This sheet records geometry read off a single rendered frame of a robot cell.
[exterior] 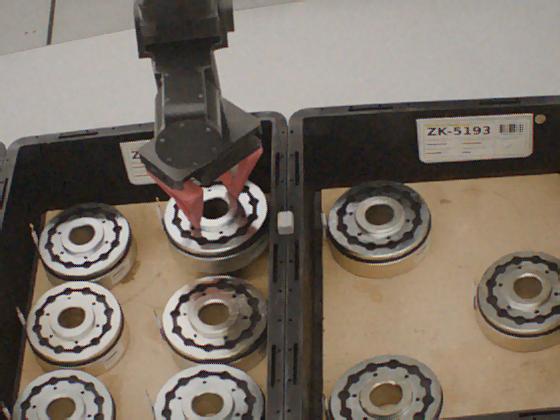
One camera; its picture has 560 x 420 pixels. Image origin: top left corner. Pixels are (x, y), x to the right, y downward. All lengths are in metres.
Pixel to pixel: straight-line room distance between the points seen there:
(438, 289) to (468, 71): 0.50
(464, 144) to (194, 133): 0.35
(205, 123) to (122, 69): 0.71
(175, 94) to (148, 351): 0.29
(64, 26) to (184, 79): 2.02
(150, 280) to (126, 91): 0.48
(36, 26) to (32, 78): 1.33
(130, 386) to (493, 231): 0.40
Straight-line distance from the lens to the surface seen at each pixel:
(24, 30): 3.12
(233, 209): 1.26
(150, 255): 1.31
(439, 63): 1.68
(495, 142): 1.31
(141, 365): 1.22
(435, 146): 1.30
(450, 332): 1.21
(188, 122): 1.05
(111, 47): 1.80
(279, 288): 1.13
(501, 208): 1.31
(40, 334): 1.24
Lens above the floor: 1.78
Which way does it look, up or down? 46 degrees down
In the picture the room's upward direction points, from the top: 10 degrees counter-clockwise
